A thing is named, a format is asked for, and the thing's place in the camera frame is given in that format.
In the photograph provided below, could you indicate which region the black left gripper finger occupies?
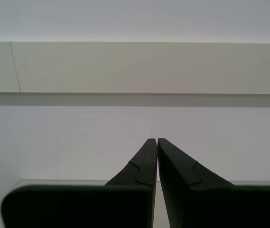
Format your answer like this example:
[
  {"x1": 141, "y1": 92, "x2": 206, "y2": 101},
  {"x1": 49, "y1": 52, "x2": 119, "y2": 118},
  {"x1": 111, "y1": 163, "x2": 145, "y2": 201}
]
[
  {"x1": 157, "y1": 137, "x2": 270, "y2": 228},
  {"x1": 1, "y1": 138, "x2": 158, "y2": 228}
]

